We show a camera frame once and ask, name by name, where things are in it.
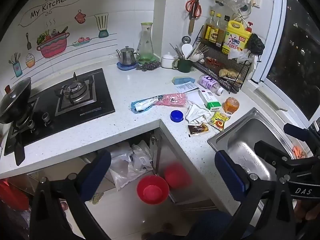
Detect white framed window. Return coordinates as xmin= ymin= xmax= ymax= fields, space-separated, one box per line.
xmin=260 ymin=0 xmax=320 ymax=120

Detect glass carafe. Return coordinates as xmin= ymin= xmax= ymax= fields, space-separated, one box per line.
xmin=137 ymin=22 xmax=154 ymax=60

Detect black plastic bag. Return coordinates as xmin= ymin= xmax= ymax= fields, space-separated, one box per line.
xmin=247 ymin=33 xmax=265 ymax=55

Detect printed paper leaflet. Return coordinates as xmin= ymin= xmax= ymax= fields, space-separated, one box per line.
xmin=176 ymin=82 xmax=200 ymax=94

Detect yellow detergent jug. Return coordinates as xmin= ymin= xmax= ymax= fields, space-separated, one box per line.
xmin=222 ymin=20 xmax=252 ymax=55

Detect dark sauce bottle black cap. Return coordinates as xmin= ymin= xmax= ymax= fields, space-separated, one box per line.
xmin=221 ymin=15 xmax=230 ymax=48

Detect sauce bottle yellow cap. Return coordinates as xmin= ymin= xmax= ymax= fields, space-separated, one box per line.
xmin=212 ymin=13 xmax=225 ymax=46

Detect white ceramic soup spoons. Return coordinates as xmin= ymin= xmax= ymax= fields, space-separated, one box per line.
xmin=190 ymin=51 xmax=204 ymax=62

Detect white lidded jar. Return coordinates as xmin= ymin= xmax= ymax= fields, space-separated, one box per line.
xmin=161 ymin=52 xmax=178 ymax=68

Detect brown sauce sachet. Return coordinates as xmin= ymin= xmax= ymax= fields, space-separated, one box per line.
xmin=187 ymin=123 xmax=209 ymax=136

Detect white rice paddle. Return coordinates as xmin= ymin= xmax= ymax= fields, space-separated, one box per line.
xmin=182 ymin=44 xmax=193 ymax=59

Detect blue and white wrapper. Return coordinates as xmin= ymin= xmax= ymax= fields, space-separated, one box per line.
xmin=130 ymin=97 xmax=160 ymax=113

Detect white plastic bags under counter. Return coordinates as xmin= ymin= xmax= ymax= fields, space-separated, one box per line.
xmin=109 ymin=140 xmax=154 ymax=192

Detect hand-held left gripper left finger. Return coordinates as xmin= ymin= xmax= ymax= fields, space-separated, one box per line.
xmin=29 ymin=149 xmax=112 ymax=240

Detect oil bottle yellow label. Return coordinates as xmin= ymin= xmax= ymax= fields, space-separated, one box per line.
xmin=203 ymin=10 xmax=217 ymax=43

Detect yellow yeast packet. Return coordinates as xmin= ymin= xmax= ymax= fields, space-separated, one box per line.
xmin=207 ymin=111 xmax=232 ymax=132

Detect white plastic bags on rack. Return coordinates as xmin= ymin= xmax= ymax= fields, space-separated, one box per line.
xmin=227 ymin=49 xmax=258 ymax=64

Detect green enamel mug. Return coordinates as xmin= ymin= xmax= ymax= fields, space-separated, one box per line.
xmin=173 ymin=57 xmax=192 ymax=73

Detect orange plastic cup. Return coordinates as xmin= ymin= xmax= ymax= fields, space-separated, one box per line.
xmin=222 ymin=97 xmax=240 ymax=115

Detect red dried chilies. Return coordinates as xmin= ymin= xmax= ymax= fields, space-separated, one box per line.
xmin=205 ymin=57 xmax=223 ymax=69

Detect metal cabinet door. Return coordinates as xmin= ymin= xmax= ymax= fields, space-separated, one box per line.
xmin=150 ymin=127 xmax=218 ymax=210

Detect blue round lid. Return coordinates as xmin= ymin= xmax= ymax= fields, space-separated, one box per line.
xmin=170 ymin=110 xmax=185 ymax=122

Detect blue oblong plastic item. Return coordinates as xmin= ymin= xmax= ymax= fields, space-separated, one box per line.
xmin=171 ymin=76 xmax=196 ymax=85

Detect purple plastic bottle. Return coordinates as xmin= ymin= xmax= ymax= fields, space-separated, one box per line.
xmin=199 ymin=74 xmax=224 ymax=96

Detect steel wool scrubber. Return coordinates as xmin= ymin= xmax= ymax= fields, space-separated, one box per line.
xmin=136 ymin=61 xmax=161 ymax=72

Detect black glass gas stove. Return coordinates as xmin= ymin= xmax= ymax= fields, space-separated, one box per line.
xmin=4 ymin=68 xmax=116 ymax=157

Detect white and green medicine box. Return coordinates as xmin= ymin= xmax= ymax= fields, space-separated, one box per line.
xmin=199 ymin=89 xmax=222 ymax=112

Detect blue teapot tray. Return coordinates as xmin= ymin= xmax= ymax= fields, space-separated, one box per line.
xmin=117 ymin=61 xmax=137 ymax=71

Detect black wire rack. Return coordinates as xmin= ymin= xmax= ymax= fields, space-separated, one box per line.
xmin=192 ymin=25 xmax=253 ymax=94

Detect kitchen wall sticker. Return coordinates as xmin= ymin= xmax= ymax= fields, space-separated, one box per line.
xmin=7 ymin=0 xmax=118 ymax=78

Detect pink plastic packet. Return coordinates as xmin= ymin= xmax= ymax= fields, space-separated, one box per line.
xmin=152 ymin=93 xmax=188 ymax=107

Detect clear hanging plastic bag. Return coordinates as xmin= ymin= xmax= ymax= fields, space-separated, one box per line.
xmin=220 ymin=0 xmax=250 ymax=13

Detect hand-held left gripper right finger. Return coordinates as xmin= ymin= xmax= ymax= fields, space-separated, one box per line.
xmin=214 ymin=150 xmax=298 ymax=240

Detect red plastic bin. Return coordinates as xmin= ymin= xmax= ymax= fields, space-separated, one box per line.
xmin=137 ymin=175 xmax=170 ymax=205

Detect steel teapot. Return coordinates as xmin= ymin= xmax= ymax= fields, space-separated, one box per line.
xmin=116 ymin=46 xmax=140 ymax=65

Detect ginger root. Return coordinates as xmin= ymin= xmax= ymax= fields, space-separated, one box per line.
xmin=219 ymin=68 xmax=243 ymax=80

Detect wooden handled knife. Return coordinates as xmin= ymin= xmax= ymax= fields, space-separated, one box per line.
xmin=188 ymin=10 xmax=196 ymax=34

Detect black wok with lid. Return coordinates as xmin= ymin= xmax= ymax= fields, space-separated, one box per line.
xmin=0 ymin=77 xmax=33 ymax=166

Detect white paper sheet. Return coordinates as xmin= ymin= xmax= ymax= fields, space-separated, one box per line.
xmin=186 ymin=91 xmax=205 ymax=104

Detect orange cloth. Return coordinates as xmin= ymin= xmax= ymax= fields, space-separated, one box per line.
xmin=292 ymin=145 xmax=307 ymax=159

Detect person's dark trouser leg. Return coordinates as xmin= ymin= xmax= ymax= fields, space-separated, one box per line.
xmin=151 ymin=210 xmax=240 ymax=240

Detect orange handled scissors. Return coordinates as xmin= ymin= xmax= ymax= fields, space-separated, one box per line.
xmin=185 ymin=0 xmax=203 ymax=18

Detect person's right hand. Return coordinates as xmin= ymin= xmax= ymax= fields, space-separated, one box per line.
xmin=294 ymin=200 xmax=320 ymax=222

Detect white cloth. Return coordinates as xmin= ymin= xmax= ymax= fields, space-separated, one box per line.
xmin=184 ymin=101 xmax=212 ymax=125

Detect stainless steel sink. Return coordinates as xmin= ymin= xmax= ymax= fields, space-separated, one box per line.
xmin=207 ymin=107 xmax=308 ymax=205

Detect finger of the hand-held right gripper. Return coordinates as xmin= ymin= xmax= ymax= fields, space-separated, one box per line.
xmin=254 ymin=141 xmax=300 ymax=173
xmin=284 ymin=123 xmax=320 ymax=144

